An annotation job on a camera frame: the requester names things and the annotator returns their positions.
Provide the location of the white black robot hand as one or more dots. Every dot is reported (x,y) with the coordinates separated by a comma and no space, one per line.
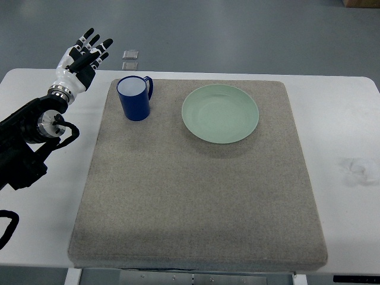
(77,68)

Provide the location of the blue mug white inside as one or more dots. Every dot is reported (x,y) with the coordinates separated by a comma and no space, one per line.
(135,93)

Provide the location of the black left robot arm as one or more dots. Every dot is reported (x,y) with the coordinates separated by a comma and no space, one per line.
(31,134)

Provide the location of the lower floor socket plate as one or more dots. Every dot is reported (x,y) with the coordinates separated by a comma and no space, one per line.
(130,66)

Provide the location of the light green plate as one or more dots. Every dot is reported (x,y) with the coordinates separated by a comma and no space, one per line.
(220,114)

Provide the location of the beige fabric mat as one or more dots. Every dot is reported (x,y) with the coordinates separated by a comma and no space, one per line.
(158,197)

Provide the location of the cardboard box corner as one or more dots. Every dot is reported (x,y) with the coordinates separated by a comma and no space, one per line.
(361,3)

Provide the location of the black table control panel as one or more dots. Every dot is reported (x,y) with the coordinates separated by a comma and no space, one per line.
(364,279)

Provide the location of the metal table frame bracket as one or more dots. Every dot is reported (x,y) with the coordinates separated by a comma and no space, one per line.
(201,277)

